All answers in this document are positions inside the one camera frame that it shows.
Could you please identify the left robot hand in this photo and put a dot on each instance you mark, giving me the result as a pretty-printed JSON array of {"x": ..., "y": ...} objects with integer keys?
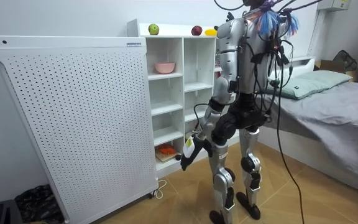
[{"x": 189, "y": 149}]

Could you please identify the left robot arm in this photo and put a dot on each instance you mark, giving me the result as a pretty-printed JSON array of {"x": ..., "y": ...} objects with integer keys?
[{"x": 228, "y": 46}]

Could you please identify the orange soft toy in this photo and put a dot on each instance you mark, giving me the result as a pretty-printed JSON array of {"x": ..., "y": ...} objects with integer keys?
[{"x": 166, "y": 150}]

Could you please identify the wooden cutting board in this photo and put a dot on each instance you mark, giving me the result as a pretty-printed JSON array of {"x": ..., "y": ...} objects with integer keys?
[{"x": 166, "y": 157}]

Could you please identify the robot legs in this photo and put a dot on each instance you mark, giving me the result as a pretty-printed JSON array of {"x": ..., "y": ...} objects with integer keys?
[{"x": 221, "y": 183}]

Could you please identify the white shelf unit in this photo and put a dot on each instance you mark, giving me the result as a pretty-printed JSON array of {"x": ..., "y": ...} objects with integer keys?
[{"x": 166, "y": 90}]

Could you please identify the pink bowl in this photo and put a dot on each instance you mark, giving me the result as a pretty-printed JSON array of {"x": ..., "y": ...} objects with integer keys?
[{"x": 165, "y": 68}]

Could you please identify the robot body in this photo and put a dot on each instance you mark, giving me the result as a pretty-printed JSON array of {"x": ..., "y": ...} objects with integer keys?
[{"x": 247, "y": 62}]

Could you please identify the white perforated panel appliance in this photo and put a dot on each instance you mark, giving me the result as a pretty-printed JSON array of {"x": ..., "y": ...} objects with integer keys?
[{"x": 79, "y": 124}]

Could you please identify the red apple soft toy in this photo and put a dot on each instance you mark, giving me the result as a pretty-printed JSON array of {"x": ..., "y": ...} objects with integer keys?
[{"x": 196, "y": 30}]

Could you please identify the yellow lemon soft toy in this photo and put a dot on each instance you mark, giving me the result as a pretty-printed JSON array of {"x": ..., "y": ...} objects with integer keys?
[{"x": 210, "y": 32}]

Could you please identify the green apple soft toy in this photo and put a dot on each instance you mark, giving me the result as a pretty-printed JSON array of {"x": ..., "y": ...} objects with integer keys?
[{"x": 153, "y": 29}]

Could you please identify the pale green pillow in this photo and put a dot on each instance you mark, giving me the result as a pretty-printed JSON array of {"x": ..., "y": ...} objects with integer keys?
[{"x": 312, "y": 82}]

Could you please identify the grey bed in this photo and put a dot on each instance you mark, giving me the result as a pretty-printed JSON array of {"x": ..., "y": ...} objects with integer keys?
[{"x": 331, "y": 124}]

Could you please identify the black plastic bag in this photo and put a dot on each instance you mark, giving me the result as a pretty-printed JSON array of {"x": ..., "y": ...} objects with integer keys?
[{"x": 39, "y": 203}]

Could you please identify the cardboard box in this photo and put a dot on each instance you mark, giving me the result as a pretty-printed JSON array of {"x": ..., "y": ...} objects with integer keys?
[{"x": 329, "y": 66}]

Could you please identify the black mesh bag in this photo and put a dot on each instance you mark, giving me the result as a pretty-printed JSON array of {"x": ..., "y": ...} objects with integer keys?
[{"x": 345, "y": 59}]

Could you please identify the dark grey case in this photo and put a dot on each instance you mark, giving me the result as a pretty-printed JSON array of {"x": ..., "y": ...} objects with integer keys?
[{"x": 2, "y": 213}]

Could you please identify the white wall box with conduit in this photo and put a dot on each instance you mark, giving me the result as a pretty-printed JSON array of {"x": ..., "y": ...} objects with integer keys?
[{"x": 332, "y": 4}]

